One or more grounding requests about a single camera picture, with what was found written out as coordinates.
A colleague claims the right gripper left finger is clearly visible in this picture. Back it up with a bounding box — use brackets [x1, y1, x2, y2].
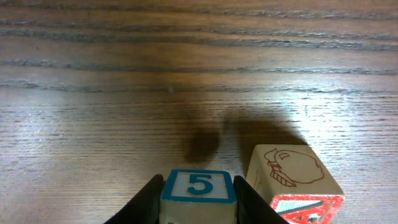
[104, 174, 164, 224]

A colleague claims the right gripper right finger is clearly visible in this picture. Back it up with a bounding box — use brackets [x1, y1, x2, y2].
[233, 175, 289, 224]

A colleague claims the blue D wooden block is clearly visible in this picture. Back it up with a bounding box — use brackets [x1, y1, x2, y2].
[159, 169, 238, 224]

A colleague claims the red A wooden block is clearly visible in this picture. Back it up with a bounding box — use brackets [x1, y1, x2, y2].
[246, 144, 345, 224]

